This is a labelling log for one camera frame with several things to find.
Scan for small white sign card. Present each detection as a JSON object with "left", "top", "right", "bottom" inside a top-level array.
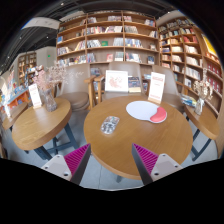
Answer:
[{"left": 28, "top": 83, "right": 43, "bottom": 110}]

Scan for round wooden side table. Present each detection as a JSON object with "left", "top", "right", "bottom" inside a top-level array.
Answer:
[
  {"left": 11, "top": 97, "right": 80, "bottom": 161},
  {"left": 184, "top": 103, "right": 221, "bottom": 162}
]

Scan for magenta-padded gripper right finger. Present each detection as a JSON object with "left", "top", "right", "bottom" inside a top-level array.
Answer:
[{"left": 131, "top": 143, "right": 184, "bottom": 186}]

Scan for curved wooden bookshelf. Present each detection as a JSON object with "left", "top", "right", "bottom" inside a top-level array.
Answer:
[{"left": 156, "top": 16, "right": 224, "bottom": 118}]

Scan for colourful book stack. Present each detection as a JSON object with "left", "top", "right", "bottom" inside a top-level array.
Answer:
[{"left": 180, "top": 94, "right": 198, "bottom": 108}]

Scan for transparent computer mouse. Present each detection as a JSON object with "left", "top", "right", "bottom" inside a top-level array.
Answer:
[{"left": 100, "top": 115, "right": 121, "bottom": 136}]

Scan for distant wooden bookshelf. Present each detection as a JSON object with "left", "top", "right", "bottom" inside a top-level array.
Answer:
[{"left": 17, "top": 51, "right": 38, "bottom": 88}]

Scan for dark book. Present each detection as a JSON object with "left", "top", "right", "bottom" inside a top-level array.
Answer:
[{"left": 127, "top": 76, "right": 143, "bottom": 94}]

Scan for white mouse pad red rest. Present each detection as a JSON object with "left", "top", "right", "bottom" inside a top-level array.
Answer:
[{"left": 125, "top": 100, "right": 168, "bottom": 125}]

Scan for book display stand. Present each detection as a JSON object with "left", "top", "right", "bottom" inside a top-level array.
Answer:
[{"left": 0, "top": 68, "right": 34, "bottom": 113}]

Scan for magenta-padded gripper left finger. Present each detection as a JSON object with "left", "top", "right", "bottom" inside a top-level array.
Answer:
[{"left": 41, "top": 143, "right": 92, "bottom": 186}]

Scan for white framed picture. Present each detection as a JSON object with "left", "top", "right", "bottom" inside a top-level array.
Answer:
[{"left": 104, "top": 69, "right": 130, "bottom": 93}]

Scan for white sign card red header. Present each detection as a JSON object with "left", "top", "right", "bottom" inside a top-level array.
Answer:
[{"left": 147, "top": 71, "right": 166, "bottom": 104}]

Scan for glass vase pink flowers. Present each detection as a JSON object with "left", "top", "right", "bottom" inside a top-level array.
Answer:
[{"left": 32, "top": 63, "right": 68, "bottom": 113}]

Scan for small wooden table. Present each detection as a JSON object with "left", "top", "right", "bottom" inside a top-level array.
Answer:
[{"left": 1, "top": 102, "right": 29, "bottom": 132}]

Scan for glass vase dried flowers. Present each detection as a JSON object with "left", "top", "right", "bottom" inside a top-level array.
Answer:
[{"left": 193, "top": 74, "right": 214, "bottom": 116}]

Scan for beige armchair wooden arms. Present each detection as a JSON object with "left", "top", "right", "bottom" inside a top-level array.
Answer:
[
  {"left": 54, "top": 63, "right": 97, "bottom": 113},
  {"left": 151, "top": 64, "right": 186, "bottom": 113},
  {"left": 93, "top": 61, "right": 151, "bottom": 103}
]

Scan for wide wooden bookshelf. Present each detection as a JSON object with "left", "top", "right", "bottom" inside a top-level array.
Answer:
[{"left": 54, "top": 10, "right": 161, "bottom": 76}]

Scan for white hanging sign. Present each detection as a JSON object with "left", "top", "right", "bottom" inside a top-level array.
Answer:
[{"left": 21, "top": 16, "right": 61, "bottom": 31}]

